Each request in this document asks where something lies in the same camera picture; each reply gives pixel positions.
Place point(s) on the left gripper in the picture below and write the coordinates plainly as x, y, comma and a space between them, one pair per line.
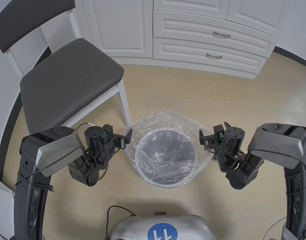
115, 144

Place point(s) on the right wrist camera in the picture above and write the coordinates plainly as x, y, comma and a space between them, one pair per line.
218, 131

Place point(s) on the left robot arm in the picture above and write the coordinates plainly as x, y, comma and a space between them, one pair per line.
53, 146

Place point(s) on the white chair with grey cushions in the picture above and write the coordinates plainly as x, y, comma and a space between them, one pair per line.
70, 79

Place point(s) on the white wardrobe with drawers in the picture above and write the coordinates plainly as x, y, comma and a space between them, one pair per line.
193, 21

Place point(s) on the white trash bin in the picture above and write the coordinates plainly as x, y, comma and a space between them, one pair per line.
165, 182

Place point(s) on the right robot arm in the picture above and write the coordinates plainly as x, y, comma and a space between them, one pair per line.
280, 144

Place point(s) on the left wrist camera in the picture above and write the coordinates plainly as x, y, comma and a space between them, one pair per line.
108, 130

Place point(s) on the clear plastic bag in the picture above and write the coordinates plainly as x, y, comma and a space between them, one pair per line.
165, 120

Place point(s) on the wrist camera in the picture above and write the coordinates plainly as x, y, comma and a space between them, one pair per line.
218, 131
108, 130

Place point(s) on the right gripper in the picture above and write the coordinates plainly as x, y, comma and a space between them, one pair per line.
210, 141

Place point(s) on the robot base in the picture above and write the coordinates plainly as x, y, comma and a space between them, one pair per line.
165, 227

